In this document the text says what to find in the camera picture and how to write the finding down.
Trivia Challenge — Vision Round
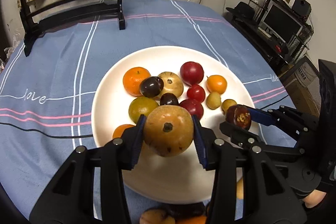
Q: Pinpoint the black speaker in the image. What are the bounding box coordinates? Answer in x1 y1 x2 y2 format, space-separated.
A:
291 0 311 21

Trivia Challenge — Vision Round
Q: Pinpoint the blue striped tablecloth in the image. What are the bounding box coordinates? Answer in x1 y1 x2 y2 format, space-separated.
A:
1 0 293 217

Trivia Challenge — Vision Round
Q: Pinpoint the small yellow-green fruit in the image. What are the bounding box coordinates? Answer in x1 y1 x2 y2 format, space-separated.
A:
221 99 237 115

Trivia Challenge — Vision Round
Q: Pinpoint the large beige potato-like fruit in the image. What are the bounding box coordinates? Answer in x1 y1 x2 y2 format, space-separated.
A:
143 105 194 157

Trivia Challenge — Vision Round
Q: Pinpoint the dark red plum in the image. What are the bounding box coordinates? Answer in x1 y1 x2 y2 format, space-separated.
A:
180 61 204 86

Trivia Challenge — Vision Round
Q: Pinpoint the computer monitor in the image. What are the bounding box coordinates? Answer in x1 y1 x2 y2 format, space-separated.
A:
262 4 303 43

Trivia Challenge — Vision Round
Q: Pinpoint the small dark plum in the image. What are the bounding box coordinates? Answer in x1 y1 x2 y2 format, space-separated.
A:
160 93 179 106

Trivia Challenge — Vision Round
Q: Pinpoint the dark brown mangosteen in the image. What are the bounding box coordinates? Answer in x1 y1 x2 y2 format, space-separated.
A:
226 105 252 130

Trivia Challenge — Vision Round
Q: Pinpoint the dark purple fruit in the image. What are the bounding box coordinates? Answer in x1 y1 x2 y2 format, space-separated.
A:
163 202 206 218

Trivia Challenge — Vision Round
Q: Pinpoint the tan mangosteen-like fruit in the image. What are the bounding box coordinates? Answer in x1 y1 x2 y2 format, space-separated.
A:
158 72 184 98

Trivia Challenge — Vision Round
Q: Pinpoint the green-yellow tomato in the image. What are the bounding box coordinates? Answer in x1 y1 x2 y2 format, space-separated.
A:
128 97 159 123

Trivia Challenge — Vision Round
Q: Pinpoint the orange fruit on plate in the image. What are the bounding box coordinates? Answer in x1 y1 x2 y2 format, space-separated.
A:
112 124 134 139

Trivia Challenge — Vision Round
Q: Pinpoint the small red tomato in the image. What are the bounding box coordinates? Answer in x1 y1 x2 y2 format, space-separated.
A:
187 84 206 103

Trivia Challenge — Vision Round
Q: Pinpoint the person right hand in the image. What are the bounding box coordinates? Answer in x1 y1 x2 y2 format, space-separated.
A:
303 190 326 209

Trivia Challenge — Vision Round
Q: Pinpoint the small tan fruit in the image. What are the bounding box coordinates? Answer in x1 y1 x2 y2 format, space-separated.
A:
206 92 222 110

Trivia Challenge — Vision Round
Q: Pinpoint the dark purple plum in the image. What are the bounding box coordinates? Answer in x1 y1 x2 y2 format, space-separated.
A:
139 76 164 98

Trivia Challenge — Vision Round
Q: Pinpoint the white oval plate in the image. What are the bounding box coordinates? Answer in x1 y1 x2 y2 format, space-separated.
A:
91 46 254 203

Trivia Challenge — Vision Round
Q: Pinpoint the black desk shelf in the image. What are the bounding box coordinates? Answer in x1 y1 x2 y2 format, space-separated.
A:
226 0 314 72

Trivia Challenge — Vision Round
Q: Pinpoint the large orange mandarin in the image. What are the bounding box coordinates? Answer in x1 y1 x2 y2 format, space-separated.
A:
122 67 151 97

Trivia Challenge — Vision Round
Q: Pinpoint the small orange fruit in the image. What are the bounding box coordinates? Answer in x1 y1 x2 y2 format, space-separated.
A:
206 75 227 94

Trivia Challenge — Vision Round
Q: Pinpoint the pale beige round fruit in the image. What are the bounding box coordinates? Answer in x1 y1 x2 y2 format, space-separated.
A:
236 177 244 200

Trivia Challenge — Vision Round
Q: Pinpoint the cardboard box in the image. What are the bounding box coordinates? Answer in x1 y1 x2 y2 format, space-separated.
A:
280 56 321 117

